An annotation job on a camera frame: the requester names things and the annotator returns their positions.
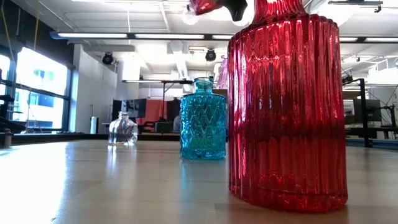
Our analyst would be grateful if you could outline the red small bottle glass vase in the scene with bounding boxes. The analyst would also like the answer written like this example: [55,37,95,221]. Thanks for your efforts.
[188,0,225,16]

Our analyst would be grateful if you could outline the pink tall cone glass vase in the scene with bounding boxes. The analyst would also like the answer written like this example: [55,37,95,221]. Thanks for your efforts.
[216,55,229,90]

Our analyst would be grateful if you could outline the clear round squat glass vase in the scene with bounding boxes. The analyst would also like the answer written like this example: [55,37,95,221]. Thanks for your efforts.
[108,111,139,147]

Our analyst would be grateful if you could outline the black monitor on arm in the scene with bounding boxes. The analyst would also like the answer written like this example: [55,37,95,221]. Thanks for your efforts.
[353,98,382,123]

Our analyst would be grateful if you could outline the white round pendant lamp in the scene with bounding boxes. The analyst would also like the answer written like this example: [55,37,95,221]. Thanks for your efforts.
[231,14,252,27]
[182,4,200,26]

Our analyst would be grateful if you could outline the black ceiling track fixture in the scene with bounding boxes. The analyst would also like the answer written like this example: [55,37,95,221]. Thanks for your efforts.
[328,0,384,14]

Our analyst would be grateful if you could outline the teal zigzag pattern glass vase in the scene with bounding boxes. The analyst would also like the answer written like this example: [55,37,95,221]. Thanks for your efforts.
[179,77,227,161]

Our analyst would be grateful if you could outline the red fluted oval glass vase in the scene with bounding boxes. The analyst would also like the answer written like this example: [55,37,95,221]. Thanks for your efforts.
[227,0,348,214]

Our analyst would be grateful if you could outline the person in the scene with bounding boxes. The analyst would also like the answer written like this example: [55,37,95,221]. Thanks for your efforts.
[172,113,182,133]

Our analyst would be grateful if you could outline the red partition panel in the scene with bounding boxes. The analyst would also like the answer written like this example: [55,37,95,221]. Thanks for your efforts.
[136,99,169,125]

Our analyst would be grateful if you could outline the black box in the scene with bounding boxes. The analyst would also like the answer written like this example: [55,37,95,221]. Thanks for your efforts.
[154,121,172,134]

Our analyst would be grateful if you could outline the short ceiling light strip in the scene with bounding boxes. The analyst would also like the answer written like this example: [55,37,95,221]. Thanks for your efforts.
[338,36,398,43]

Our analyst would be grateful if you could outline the dark background monitor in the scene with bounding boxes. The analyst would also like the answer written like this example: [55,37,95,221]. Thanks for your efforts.
[111,98,147,119]

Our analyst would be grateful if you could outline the long ceiling light strip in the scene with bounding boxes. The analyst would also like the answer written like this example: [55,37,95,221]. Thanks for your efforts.
[49,30,236,41]

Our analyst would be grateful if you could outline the black background desk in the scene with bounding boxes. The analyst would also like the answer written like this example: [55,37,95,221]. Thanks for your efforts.
[345,105,398,140]

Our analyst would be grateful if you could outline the blue grey bar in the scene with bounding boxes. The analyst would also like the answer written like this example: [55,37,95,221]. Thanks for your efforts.
[345,138,398,151]

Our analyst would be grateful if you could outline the large bright window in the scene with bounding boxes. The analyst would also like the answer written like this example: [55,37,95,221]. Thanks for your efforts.
[15,46,70,131]

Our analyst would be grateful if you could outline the narrow bright window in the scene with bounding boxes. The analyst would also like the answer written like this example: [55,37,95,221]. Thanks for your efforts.
[0,54,12,96]

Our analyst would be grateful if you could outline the black equipment stand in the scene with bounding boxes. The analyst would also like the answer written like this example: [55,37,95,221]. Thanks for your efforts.
[0,93,27,149]

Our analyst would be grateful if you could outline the yellow hanging cable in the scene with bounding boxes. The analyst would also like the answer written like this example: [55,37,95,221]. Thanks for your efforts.
[33,0,40,50]
[0,1,16,62]

